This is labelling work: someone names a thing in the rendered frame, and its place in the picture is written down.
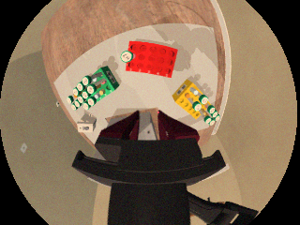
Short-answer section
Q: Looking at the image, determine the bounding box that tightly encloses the green test tube rack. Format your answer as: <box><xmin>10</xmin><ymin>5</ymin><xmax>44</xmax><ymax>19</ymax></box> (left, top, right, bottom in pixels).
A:
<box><xmin>90</xmin><ymin>66</ymin><xmax>119</xmax><ymax>102</ymax></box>

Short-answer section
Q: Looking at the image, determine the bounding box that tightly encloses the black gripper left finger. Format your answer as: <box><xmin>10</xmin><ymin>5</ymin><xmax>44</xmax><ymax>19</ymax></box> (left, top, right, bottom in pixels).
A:
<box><xmin>98</xmin><ymin>111</ymin><xmax>140</xmax><ymax>140</ymax></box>

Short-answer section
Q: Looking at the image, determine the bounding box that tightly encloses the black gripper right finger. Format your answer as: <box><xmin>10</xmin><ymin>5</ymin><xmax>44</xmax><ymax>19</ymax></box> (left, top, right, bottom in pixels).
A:
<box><xmin>157</xmin><ymin>110</ymin><xmax>200</xmax><ymax>142</ymax></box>

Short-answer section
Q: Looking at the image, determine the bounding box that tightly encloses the yellow test tube rack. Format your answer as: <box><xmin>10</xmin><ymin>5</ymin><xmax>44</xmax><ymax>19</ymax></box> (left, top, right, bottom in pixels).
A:
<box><xmin>172</xmin><ymin>79</ymin><xmax>203</xmax><ymax>119</ymax></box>

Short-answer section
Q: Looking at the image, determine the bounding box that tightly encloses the beige bench mat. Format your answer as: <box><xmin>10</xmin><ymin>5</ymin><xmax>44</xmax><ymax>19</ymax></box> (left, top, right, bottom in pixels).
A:
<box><xmin>54</xmin><ymin>23</ymin><xmax>218</xmax><ymax>144</ymax></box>

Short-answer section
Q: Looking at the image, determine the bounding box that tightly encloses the red test tube rack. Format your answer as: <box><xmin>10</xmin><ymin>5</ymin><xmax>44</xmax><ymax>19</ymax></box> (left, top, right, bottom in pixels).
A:
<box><xmin>126</xmin><ymin>41</ymin><xmax>178</xmax><ymax>78</ymax></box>

